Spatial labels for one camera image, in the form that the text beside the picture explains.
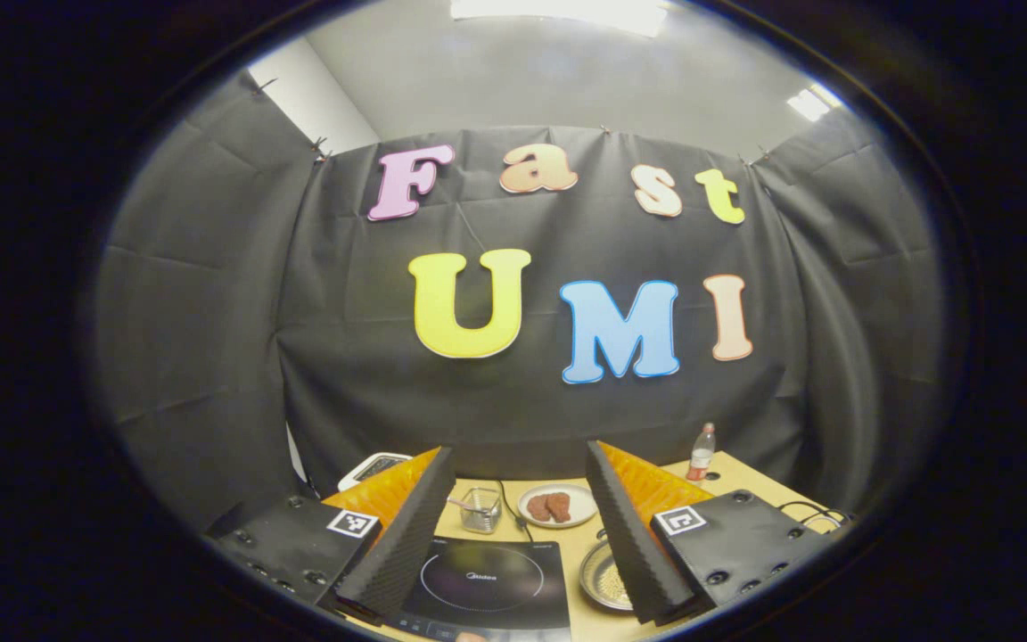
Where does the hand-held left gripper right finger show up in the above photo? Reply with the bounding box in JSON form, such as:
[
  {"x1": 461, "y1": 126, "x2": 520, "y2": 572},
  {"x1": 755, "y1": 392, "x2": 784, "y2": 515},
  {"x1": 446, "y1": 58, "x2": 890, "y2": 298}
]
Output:
[{"x1": 585, "y1": 440, "x2": 835, "y2": 625}]

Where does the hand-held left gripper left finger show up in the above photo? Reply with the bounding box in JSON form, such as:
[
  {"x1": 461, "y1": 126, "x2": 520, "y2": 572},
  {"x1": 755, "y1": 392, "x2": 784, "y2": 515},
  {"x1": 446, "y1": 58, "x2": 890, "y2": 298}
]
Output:
[{"x1": 206, "y1": 446, "x2": 458, "y2": 625}]

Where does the stainless steel pot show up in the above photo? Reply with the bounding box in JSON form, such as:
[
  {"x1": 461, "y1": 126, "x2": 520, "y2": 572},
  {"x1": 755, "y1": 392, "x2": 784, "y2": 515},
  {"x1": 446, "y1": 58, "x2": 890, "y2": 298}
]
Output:
[{"x1": 579, "y1": 531, "x2": 657, "y2": 613}]

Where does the black induction cooktop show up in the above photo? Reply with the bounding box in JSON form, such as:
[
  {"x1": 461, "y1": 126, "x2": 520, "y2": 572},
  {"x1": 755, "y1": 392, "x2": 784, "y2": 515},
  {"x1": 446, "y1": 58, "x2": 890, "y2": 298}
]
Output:
[{"x1": 386, "y1": 538, "x2": 572, "y2": 642}]

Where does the round white plate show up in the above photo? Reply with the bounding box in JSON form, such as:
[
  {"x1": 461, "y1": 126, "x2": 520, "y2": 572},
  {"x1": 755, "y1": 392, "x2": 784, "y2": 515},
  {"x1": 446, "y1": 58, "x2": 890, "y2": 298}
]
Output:
[{"x1": 518, "y1": 483, "x2": 599, "y2": 529}]

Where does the white toaster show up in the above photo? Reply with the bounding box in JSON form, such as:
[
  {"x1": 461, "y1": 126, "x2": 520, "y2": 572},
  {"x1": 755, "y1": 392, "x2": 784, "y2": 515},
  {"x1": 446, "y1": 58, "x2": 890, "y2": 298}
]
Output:
[{"x1": 338, "y1": 452, "x2": 412, "y2": 491}]

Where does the plastic bottle red label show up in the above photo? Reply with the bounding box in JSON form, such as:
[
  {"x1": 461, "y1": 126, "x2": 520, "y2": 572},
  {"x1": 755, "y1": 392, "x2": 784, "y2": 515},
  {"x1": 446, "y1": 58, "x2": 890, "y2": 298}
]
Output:
[{"x1": 687, "y1": 423, "x2": 717, "y2": 482}]

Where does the black backdrop cloth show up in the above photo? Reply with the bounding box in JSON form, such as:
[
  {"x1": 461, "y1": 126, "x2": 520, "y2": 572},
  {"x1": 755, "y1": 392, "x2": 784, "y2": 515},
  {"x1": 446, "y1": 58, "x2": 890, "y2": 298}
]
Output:
[{"x1": 90, "y1": 71, "x2": 947, "y2": 536}]

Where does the small ceiling light panel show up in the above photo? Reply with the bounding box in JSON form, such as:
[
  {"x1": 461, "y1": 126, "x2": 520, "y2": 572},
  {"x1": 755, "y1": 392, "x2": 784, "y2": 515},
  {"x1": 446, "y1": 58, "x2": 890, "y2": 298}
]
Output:
[{"x1": 787, "y1": 83, "x2": 842, "y2": 123}]

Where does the large ceiling light panel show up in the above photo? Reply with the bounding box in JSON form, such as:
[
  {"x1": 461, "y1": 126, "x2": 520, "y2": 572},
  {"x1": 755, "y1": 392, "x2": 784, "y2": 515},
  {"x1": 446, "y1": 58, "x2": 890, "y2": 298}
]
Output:
[{"x1": 451, "y1": 0, "x2": 668, "y2": 37}]

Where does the small wire basket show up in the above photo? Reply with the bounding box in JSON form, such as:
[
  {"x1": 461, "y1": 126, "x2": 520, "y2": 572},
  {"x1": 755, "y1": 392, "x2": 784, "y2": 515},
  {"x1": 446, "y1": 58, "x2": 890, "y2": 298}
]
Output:
[{"x1": 460, "y1": 486, "x2": 503, "y2": 534}]

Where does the black cooktop cable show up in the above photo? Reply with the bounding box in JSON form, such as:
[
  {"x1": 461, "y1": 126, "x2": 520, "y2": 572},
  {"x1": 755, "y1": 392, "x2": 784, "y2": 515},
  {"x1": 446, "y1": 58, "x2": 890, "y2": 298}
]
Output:
[{"x1": 497, "y1": 481, "x2": 532, "y2": 541}]

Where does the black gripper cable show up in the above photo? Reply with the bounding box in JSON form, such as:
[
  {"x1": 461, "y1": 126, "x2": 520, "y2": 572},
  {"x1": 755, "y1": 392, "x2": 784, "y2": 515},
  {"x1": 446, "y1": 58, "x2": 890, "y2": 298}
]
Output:
[{"x1": 776, "y1": 499, "x2": 853, "y2": 536}]

